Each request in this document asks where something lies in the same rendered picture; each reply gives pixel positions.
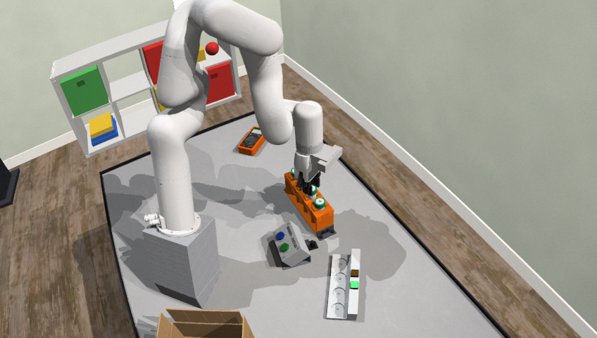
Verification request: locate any black table edge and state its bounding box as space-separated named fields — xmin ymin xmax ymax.
xmin=99 ymin=111 xmax=511 ymax=338

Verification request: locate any orange tube rack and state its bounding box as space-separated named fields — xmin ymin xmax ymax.
xmin=284 ymin=171 xmax=334 ymax=236

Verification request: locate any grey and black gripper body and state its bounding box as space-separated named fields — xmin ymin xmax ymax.
xmin=294 ymin=149 xmax=320 ymax=183

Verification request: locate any black mounting bracket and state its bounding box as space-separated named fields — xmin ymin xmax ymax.
xmin=317 ymin=225 xmax=336 ymax=241

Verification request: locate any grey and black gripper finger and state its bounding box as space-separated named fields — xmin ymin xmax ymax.
xmin=311 ymin=171 xmax=321 ymax=187
xmin=296 ymin=171 xmax=313 ymax=196

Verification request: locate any grey key housing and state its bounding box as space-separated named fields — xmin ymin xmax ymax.
xmin=272 ymin=220 xmax=318 ymax=270

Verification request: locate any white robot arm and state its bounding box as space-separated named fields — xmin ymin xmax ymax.
xmin=144 ymin=0 xmax=342 ymax=237

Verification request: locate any orange digital multimeter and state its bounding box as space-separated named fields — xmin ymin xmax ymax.
xmin=238 ymin=127 xmax=265 ymax=156

